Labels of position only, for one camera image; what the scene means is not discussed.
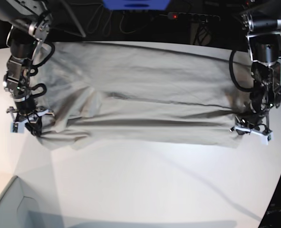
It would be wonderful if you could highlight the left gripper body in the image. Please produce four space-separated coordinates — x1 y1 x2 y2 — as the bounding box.
229 115 273 144

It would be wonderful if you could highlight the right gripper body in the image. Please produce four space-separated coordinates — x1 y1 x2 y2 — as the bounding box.
6 106 54 137

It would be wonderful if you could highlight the beige t-shirt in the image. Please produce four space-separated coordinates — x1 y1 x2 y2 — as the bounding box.
35 42 249 150

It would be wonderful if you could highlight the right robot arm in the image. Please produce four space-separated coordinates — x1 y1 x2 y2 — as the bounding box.
0 0 52 137

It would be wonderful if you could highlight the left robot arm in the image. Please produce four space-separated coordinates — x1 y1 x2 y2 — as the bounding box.
229 0 281 145

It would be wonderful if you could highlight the black power strip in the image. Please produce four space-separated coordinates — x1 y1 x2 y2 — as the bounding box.
167 12 221 23

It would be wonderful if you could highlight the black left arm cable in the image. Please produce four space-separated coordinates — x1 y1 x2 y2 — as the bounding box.
228 49 254 93

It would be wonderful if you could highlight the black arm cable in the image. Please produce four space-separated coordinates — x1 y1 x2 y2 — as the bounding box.
228 49 254 93
23 42 56 98

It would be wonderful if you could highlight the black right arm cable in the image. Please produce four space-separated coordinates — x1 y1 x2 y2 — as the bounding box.
23 42 56 98

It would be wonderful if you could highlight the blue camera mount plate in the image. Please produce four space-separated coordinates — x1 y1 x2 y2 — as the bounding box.
103 0 170 10

